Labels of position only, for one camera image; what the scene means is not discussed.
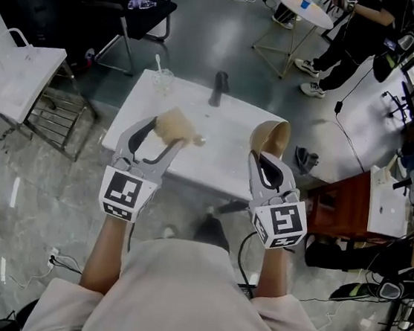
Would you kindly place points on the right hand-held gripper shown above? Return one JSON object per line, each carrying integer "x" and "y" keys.
{"x": 282, "y": 222}

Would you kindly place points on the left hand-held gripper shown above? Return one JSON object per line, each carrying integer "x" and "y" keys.
{"x": 128, "y": 196}

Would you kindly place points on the beige sponge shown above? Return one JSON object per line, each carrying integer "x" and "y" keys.
{"x": 176, "y": 125}

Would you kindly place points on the brown bowl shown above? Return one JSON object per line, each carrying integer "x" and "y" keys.
{"x": 270, "y": 137}

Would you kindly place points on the person's right forearm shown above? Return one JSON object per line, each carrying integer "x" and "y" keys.
{"x": 272, "y": 274}

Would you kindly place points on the person's left forearm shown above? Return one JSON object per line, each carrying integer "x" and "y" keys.
{"x": 106, "y": 257}

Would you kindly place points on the large white sink basin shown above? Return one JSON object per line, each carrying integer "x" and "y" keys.
{"x": 223, "y": 155}

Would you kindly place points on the clear glass cup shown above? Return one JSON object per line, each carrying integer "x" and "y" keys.
{"x": 162, "y": 82}

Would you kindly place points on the person's black trousers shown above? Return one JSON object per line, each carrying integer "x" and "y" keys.
{"x": 213, "y": 233}

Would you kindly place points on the red-brown wooden cabinet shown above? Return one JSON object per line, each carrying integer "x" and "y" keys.
{"x": 341, "y": 203}

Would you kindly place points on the person's left shoe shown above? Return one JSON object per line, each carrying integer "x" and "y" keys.
{"x": 169, "y": 231}

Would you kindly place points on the white plastic spoon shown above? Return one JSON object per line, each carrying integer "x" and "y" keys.
{"x": 158, "y": 63}

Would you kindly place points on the steel rack stand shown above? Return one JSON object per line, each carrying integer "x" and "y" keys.
{"x": 60, "y": 113}

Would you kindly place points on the black faucet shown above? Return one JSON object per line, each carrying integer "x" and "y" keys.
{"x": 218, "y": 87}

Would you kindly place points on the black power adapter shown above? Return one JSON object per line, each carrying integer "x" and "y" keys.
{"x": 338, "y": 107}

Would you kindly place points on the small colourful bottle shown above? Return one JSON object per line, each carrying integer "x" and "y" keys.
{"x": 89, "y": 55}

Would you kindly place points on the black waist device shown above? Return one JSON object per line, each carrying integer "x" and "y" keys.
{"x": 246, "y": 290}

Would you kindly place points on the white sink on cabinet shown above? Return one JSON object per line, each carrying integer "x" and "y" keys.
{"x": 389, "y": 206}

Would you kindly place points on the black office chair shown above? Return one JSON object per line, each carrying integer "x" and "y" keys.
{"x": 147, "y": 15}

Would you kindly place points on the white power strip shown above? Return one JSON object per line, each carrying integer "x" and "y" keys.
{"x": 53, "y": 256}

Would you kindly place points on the small white sink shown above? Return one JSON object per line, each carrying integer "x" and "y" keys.
{"x": 19, "y": 81}

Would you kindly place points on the clear plastic water bottle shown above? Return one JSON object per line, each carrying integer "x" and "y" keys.
{"x": 142, "y": 4}

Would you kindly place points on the person's light shirt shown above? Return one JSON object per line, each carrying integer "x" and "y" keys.
{"x": 186, "y": 304}

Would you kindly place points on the black swivel chair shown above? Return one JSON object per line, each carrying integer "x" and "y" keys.
{"x": 403, "y": 104}

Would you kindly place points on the white faucet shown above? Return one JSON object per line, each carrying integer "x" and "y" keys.
{"x": 24, "y": 38}

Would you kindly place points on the round white table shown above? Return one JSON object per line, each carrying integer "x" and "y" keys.
{"x": 308, "y": 14}

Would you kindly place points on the blue cup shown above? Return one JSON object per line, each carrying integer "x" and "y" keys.
{"x": 305, "y": 4}

